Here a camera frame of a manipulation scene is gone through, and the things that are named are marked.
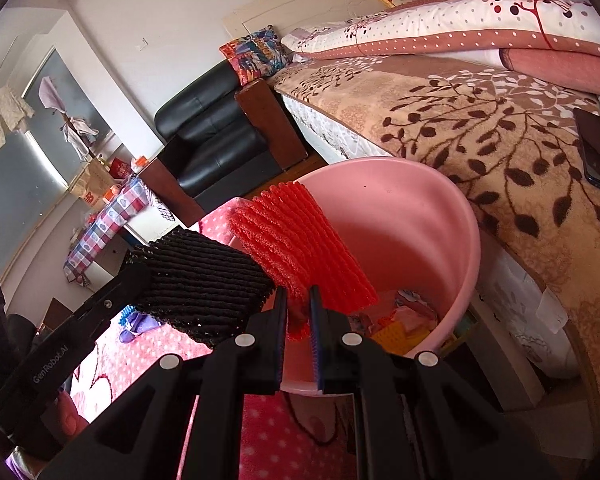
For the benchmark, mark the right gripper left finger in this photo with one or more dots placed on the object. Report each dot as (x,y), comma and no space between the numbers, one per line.
(265,358)

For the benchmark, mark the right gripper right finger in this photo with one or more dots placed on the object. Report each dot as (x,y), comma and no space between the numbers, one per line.
(336,365)

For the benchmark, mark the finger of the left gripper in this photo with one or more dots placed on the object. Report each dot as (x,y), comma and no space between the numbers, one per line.
(102,299)

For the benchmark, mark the blue foam net sleeve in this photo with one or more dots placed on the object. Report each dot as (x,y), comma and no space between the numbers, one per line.
(127,316)

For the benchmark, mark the purple cloth wrapper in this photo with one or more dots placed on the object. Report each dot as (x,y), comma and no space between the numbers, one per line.
(143,323)

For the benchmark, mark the pink wrapper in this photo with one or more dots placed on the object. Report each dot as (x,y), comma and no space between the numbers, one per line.
(376,318)

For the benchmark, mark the black foam net sleeve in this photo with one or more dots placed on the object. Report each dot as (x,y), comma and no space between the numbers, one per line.
(199,286)

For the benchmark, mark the red foam net sleeve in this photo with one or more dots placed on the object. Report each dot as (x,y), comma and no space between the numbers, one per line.
(286,232)

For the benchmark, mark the yellow foam net sleeve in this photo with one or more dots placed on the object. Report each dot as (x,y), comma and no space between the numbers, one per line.
(395,339)

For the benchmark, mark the pink plastic trash bin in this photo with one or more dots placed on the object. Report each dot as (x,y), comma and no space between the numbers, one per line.
(416,238)

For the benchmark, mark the person's hand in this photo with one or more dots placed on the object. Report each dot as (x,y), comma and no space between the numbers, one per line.
(64,423)

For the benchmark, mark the checked tablecloth table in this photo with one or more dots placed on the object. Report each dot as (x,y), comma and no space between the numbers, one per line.
(135,207)

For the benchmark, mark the pink polka dot blanket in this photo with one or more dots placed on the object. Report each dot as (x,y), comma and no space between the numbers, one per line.
(283,436)

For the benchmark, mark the orange box on table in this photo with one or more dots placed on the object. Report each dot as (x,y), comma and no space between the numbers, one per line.
(111,194)

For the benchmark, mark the brown paper bag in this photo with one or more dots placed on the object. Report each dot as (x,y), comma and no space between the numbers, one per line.
(92,183)

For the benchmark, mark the red gift bag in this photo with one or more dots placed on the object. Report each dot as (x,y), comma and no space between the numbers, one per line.
(119,169)

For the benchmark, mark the coat rack with clothes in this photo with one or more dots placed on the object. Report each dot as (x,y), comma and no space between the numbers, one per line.
(77,132)

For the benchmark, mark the black leather armchair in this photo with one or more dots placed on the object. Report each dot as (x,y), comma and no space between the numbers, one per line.
(223,139)

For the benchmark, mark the hanging cream sweater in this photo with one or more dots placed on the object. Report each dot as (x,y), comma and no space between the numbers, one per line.
(14,113)

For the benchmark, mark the colourful comic cushion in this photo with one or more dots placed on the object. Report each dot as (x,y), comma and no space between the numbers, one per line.
(258,55)

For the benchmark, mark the bed with brown leaf blanket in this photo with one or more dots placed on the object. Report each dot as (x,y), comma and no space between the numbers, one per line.
(509,142)

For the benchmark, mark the black phone on bed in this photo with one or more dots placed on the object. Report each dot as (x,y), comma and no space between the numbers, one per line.
(588,129)

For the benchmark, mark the white red dotted quilt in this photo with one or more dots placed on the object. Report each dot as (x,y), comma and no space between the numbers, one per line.
(555,40)

